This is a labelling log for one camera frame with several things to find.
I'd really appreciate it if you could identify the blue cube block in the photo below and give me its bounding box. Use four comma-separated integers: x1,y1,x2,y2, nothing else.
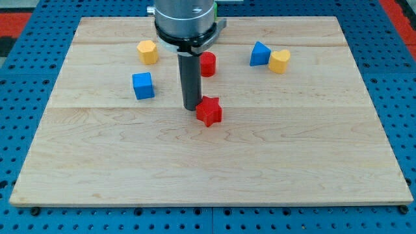
132,72,155,99

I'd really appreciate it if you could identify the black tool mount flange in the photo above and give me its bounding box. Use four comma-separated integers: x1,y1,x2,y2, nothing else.
155,18,227,57

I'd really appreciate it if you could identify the light wooden board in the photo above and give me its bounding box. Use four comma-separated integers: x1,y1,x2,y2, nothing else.
10,16,413,207

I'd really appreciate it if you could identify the red star block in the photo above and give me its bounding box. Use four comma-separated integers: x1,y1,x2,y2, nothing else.
196,96,222,127

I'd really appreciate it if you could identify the blue triangle block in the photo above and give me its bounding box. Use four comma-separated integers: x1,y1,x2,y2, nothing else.
250,41,271,66

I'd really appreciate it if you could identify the yellow hexagon block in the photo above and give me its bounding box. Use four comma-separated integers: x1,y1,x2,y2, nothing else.
136,40,159,65

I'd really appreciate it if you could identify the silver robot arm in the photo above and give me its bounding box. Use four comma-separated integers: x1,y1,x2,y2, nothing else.
147,0,227,111

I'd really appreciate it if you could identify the red cylinder block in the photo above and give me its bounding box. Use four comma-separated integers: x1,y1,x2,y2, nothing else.
200,51,216,77

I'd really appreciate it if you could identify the yellow heart block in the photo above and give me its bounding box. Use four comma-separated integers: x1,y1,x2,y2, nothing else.
268,49,291,74

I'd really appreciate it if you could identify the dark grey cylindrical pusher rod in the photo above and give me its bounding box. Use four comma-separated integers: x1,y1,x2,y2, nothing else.
178,55,202,111

